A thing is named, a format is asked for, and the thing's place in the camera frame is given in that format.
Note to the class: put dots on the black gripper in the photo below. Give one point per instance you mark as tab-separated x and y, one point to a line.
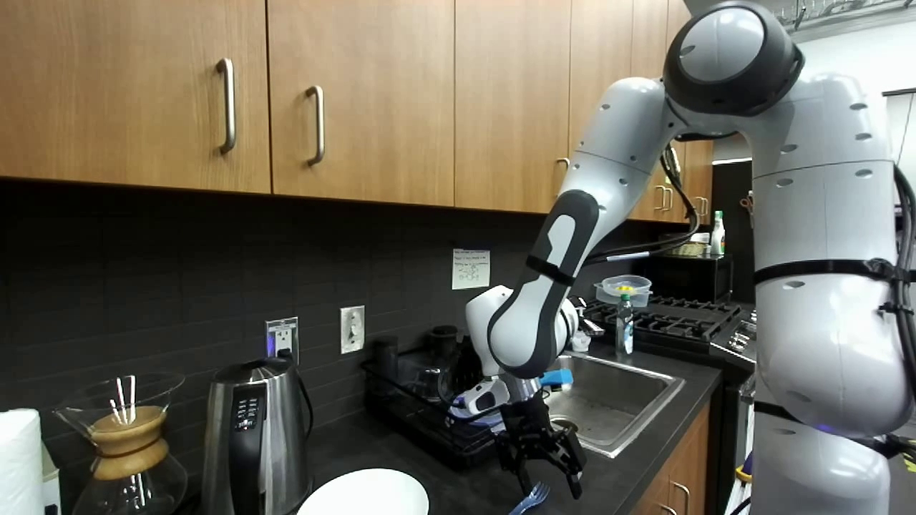
532	435

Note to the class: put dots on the blue plastic fork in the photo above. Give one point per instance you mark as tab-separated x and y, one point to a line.
529	502

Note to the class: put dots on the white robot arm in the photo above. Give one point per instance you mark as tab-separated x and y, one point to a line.
831	232

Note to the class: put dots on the white bowl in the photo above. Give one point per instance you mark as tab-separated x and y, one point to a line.
366	492

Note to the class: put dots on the stainless steel sink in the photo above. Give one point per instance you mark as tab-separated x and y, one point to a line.
606	400

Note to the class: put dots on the wooden lower cabinet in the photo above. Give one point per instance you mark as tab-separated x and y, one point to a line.
678	486

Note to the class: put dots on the black dish drying rack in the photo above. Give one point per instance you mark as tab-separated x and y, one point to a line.
412	388

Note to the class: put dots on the clear plastic container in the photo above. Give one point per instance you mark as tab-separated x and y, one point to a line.
624	290

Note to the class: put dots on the white paper note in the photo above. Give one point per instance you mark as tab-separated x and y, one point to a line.
470	270

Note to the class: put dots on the black stove top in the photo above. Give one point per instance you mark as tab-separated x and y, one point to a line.
697	329

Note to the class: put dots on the stainless steel electric kettle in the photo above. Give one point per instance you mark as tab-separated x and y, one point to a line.
259	418

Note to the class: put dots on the wooden upper cabinets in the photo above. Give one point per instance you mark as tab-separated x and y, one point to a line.
463	104

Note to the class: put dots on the glass coffee carafe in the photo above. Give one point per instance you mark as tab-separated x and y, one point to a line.
133	469

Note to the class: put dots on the white paper towel roll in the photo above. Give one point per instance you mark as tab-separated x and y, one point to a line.
21	461

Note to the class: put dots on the wall light switch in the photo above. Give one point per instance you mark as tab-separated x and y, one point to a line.
349	329

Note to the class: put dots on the wall power outlet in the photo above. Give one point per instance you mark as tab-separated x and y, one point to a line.
282	339

